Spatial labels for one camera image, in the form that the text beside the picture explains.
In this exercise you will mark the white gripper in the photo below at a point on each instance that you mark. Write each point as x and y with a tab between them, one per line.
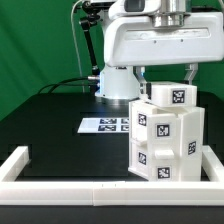
134	41

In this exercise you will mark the small white cabinet top box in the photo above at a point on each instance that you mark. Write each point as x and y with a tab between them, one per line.
171	94

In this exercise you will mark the white cabinet body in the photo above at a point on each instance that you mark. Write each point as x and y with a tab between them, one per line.
191	124

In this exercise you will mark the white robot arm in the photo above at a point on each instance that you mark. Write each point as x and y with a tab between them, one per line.
119	83

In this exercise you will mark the white fiducial marker base plate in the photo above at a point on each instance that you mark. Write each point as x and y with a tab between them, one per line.
104	125

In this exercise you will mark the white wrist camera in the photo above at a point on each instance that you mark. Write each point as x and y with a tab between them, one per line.
133	8

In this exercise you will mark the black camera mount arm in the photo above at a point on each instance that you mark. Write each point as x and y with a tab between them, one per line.
92	17

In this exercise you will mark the white U-shaped boundary frame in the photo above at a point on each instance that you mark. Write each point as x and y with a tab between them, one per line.
205	193

